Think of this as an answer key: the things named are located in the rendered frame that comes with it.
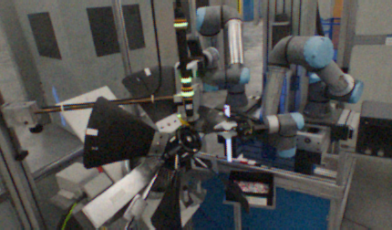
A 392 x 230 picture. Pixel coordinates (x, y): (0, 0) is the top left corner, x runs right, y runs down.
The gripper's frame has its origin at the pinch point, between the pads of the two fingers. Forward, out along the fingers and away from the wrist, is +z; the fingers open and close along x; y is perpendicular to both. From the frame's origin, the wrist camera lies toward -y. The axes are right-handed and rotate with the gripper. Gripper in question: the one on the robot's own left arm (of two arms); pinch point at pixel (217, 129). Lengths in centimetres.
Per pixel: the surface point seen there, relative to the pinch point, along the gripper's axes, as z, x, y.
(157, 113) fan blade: 23.8, -12.0, 1.8
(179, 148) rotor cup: 17.0, -5.7, 18.6
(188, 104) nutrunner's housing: 11.4, -15.3, 4.2
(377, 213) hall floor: -132, 124, -44
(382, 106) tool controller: -61, -8, 12
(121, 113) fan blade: 33.8, -21.7, 17.9
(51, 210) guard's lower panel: 85, 41, -11
